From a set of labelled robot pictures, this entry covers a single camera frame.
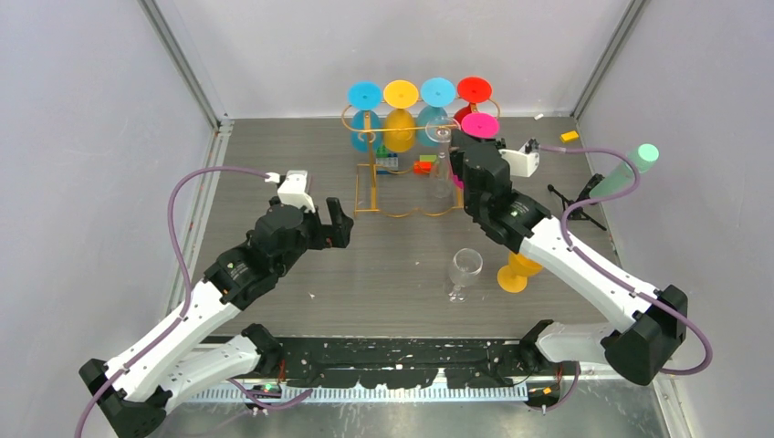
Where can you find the teal back wine glass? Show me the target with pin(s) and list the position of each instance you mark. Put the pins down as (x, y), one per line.
(436, 93)

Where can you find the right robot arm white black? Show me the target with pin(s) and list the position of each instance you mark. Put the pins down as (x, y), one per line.
(644, 325)

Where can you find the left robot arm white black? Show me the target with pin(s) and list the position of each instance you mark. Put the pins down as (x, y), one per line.
(137, 389)

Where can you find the clear wine glass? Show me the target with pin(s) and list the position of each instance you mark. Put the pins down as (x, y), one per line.
(462, 272)
(440, 163)

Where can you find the orange front wine glass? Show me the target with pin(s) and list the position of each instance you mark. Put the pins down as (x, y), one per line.
(514, 275)

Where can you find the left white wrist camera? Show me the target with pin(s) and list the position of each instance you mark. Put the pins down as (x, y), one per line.
(293, 188)

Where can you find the blue back wine glass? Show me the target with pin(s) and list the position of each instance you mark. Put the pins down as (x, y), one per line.
(365, 97)

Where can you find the red back wine glass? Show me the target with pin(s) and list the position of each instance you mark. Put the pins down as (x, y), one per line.
(473, 90)

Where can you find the blue green toy bricks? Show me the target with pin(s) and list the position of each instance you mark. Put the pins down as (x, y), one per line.
(387, 163)

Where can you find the yellow back wine glass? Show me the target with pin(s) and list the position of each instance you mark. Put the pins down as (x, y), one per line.
(399, 125)

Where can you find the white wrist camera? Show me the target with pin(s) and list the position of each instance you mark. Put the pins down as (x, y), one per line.
(524, 161)
(293, 188)

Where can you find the magenta wine glass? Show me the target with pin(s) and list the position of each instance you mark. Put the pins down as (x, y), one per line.
(475, 128)

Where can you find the yellow small block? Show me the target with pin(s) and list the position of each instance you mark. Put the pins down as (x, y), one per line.
(569, 136)

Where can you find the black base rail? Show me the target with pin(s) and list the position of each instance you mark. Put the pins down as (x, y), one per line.
(403, 370)

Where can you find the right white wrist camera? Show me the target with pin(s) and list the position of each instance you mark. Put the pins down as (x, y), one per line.
(524, 161)

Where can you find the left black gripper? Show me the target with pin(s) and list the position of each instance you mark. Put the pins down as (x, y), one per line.
(329, 235)

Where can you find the mint green cylinder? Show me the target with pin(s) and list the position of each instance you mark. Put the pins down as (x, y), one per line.
(643, 157)

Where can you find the gold wire glass rack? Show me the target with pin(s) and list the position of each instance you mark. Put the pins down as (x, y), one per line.
(397, 195)

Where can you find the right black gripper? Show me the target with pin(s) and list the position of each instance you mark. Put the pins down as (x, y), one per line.
(460, 141)

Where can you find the red green toy bricks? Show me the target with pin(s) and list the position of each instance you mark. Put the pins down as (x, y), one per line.
(425, 164)

